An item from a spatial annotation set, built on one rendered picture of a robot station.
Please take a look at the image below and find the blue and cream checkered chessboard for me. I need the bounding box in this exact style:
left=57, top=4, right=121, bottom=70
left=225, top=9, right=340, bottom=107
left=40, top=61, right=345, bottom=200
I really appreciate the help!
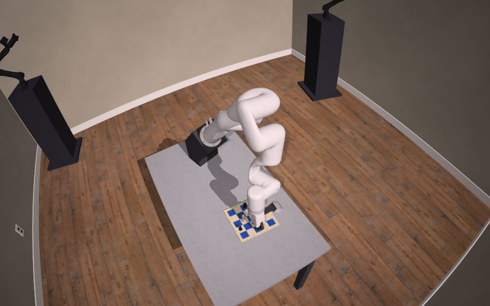
left=224, top=201, right=280, bottom=243

